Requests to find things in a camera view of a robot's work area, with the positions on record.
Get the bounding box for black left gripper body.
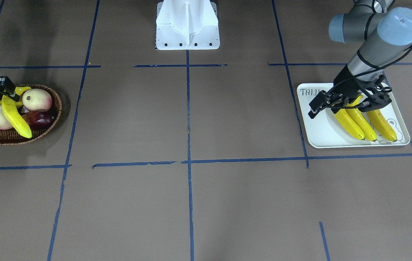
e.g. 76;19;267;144
330;66;385;105

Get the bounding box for yellow banana basket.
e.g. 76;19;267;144
1;95;33;138
334;109;365;140

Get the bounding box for yellow banana carried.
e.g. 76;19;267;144
366;109;398;142
346;108;378;142

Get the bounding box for yellow banana front basket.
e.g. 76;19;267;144
1;95;33;138

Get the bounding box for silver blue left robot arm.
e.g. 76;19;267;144
308;0;412;119

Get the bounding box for white bear tray plate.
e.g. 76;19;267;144
296;83;410;148

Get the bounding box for brown wicker basket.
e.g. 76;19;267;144
0;84;62;146

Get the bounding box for red mango fruit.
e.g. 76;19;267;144
21;109;57;131

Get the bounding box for black wrist camera cable left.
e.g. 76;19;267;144
329;0;412;109

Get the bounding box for white camera mast with base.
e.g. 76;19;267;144
155;0;220;50

